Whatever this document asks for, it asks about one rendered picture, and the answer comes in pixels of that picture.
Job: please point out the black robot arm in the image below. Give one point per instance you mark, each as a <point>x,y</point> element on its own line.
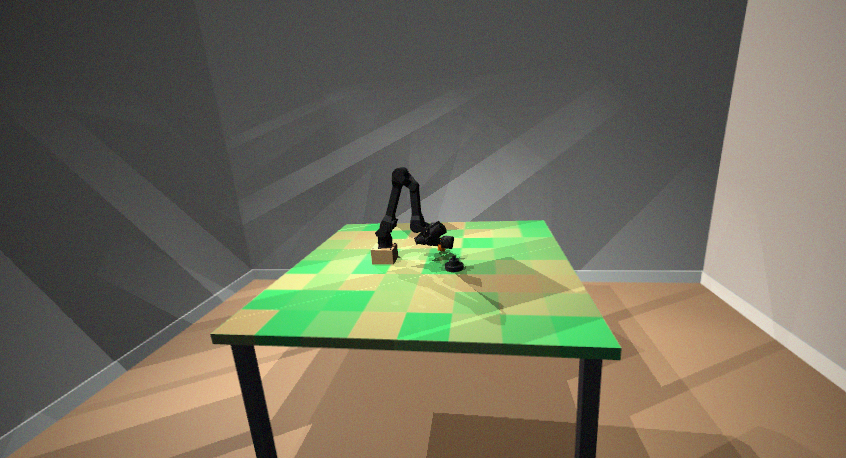
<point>400,177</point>

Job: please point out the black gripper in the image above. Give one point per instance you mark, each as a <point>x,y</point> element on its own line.
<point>447,242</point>

